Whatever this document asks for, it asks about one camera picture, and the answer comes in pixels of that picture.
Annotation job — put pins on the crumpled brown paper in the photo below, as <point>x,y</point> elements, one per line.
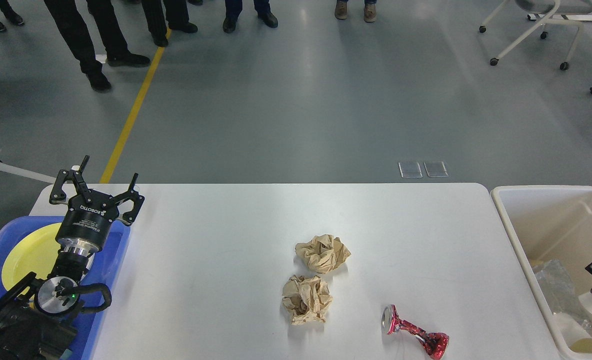
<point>323,253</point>
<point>306,299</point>

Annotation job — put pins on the aluminium foil tray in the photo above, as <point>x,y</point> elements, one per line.
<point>559,291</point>

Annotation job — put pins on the bystander black trousers left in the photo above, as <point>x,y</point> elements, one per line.
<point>76,35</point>

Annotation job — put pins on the yellow plastic plate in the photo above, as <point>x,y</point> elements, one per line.
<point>37,252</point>

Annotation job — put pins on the right floor socket plate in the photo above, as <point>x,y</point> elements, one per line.
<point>436,169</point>

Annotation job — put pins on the white rolling chair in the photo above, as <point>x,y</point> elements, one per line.
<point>571,13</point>

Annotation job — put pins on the left floor socket plate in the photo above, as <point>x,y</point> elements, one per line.
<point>410,170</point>

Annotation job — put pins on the crumpled brown paper upper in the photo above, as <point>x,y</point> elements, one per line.
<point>323,253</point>

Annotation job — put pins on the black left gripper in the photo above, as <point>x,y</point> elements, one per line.
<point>86,225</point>

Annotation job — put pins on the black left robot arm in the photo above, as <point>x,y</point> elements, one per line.
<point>37,315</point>

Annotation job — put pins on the bystander black trousers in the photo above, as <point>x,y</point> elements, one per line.
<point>162,15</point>
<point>76,35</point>

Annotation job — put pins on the floor socket plate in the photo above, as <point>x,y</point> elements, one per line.
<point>410,170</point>
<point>436,169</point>

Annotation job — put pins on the crumpled brown paper lower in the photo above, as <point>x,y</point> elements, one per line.
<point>306,299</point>

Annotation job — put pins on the white pink plate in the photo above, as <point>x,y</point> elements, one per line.
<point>89,263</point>

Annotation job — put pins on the bystander dark blue trousers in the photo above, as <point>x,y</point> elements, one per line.
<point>233,9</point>

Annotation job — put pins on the cream paper cup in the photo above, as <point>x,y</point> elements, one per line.
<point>575,337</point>

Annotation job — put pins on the white waste bin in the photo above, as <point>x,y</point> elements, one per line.
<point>550,223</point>

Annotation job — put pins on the bystander black trousers middle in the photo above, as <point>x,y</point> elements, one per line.
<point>162,15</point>

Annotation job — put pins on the red foil wrapper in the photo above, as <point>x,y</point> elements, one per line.
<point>434,343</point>

